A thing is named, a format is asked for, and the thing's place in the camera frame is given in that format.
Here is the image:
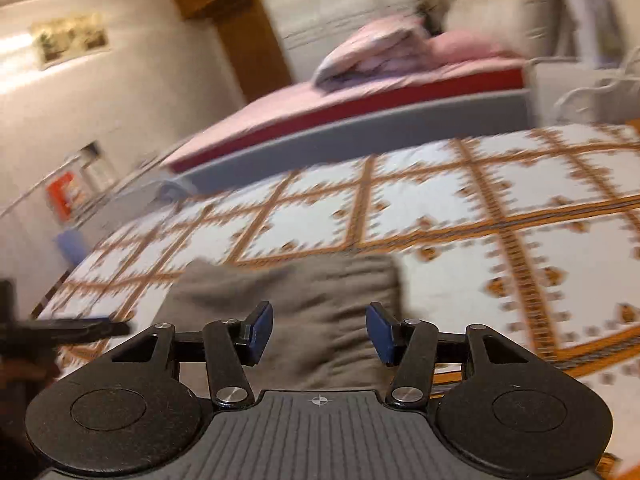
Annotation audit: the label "pale blue object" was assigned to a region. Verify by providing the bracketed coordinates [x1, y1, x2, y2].
[55, 230, 87, 267]

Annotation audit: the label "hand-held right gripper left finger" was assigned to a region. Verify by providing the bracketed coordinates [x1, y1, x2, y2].
[107, 301, 275, 408]

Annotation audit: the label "beige cushion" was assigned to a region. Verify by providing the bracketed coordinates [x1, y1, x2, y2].
[445, 0, 566, 56]

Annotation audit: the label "pink pillow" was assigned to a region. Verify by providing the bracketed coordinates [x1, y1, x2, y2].
[430, 27, 526, 61]

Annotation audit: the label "grey bed frame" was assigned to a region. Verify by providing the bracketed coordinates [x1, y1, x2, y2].
[170, 87, 533, 196]

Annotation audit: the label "framed wall picture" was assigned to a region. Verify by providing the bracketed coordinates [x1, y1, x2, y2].
[30, 12, 111, 71]

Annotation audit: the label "orange patterned white bedsheet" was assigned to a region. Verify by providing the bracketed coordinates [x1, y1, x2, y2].
[30, 120, 640, 480]

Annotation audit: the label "wooden door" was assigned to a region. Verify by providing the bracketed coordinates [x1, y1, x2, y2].
[172, 0, 296, 103]

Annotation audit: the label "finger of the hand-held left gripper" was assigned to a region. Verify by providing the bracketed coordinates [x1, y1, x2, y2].
[0, 280, 132, 361]

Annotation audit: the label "red paper bag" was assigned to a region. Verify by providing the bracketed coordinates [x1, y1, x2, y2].
[46, 172, 81, 221]

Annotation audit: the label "pink sheeted mattress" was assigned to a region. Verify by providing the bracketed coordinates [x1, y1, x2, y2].
[160, 55, 531, 173]

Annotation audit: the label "grey-brown fleece pants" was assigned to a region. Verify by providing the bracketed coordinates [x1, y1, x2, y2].
[150, 255, 402, 392]

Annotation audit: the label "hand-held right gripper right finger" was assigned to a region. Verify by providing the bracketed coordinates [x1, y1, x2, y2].
[365, 302, 536, 408]

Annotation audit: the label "white wardrobe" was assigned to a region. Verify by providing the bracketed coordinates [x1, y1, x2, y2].
[255, 0, 468, 43]

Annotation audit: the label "folded pink quilt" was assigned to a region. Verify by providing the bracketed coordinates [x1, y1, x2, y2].
[312, 16, 436, 92]

